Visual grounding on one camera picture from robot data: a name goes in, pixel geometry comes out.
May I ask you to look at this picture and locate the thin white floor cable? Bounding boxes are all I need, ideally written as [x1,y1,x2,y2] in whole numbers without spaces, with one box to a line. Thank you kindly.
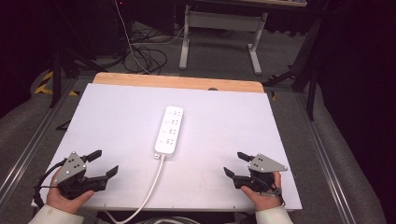
[113,0,187,75]

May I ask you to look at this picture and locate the black metal stand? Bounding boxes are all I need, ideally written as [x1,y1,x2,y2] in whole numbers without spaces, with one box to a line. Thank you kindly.
[262,17,326,121]
[49,0,108,109]

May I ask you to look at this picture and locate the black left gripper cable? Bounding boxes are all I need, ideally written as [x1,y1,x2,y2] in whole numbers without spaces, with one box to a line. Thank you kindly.
[33,159,68,209]

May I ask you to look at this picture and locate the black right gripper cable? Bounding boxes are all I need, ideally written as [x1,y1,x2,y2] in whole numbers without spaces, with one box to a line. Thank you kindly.
[261,181,286,207]

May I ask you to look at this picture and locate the person's right hand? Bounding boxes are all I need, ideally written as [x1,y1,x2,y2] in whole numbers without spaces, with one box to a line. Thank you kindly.
[240,171,285,213]

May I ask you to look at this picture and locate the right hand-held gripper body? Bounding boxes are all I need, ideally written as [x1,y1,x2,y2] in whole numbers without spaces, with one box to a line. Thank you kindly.
[233,153,290,194]

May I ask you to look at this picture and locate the black floor cables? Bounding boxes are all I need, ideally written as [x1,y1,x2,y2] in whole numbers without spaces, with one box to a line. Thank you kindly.
[123,27,169,76]

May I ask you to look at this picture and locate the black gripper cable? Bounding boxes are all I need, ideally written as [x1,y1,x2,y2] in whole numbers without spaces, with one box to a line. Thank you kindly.
[261,181,286,207]
[33,159,68,209]

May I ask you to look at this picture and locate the white power strip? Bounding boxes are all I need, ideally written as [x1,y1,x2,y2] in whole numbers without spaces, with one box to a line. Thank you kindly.
[153,105,185,161]

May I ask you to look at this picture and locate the white metal desk frame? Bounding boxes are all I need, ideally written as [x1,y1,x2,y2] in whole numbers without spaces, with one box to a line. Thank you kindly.
[178,0,308,76]

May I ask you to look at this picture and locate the white board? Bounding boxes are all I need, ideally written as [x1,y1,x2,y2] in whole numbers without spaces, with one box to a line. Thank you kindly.
[31,82,304,213]

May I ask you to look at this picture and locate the white power strip cable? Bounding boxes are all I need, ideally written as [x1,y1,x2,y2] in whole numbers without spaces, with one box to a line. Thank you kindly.
[104,154,166,224]

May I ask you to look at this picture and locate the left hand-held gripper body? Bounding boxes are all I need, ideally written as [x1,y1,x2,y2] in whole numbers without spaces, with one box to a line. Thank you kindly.
[55,151,109,201]

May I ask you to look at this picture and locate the aluminium floor rail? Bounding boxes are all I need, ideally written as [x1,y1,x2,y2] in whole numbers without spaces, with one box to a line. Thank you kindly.
[0,78,78,201]
[294,92,357,224]

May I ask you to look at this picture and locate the person's left hand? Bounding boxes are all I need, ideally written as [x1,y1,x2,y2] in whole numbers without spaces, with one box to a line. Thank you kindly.
[46,169,95,216]

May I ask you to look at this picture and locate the wooden table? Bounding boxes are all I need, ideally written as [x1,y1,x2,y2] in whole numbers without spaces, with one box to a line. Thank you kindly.
[92,72,266,94]

